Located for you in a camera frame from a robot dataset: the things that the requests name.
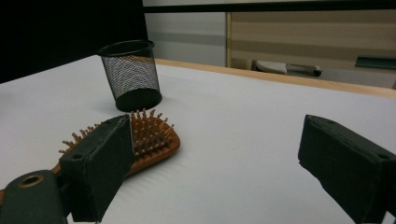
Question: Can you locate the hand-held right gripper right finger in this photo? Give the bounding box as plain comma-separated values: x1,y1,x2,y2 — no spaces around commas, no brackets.
297,114,396,224

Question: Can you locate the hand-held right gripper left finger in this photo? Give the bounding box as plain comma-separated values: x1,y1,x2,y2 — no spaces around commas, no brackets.
58,114,136,223

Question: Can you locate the wooden hairbrush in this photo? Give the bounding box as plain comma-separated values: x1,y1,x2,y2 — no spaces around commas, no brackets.
0,107,181,206

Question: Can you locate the black mesh pen holder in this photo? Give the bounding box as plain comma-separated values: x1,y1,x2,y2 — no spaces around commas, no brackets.
97,39,163,113

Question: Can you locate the office chair base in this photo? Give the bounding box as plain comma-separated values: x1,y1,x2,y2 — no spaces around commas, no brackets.
251,60,323,77

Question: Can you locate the light wooden desk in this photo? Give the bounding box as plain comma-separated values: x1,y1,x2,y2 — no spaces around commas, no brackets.
225,11,396,90

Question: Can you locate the white cabinet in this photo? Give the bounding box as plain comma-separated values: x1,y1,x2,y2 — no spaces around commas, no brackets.
144,12,227,67

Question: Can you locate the black frame crossbar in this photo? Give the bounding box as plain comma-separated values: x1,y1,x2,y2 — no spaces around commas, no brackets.
143,1,396,14

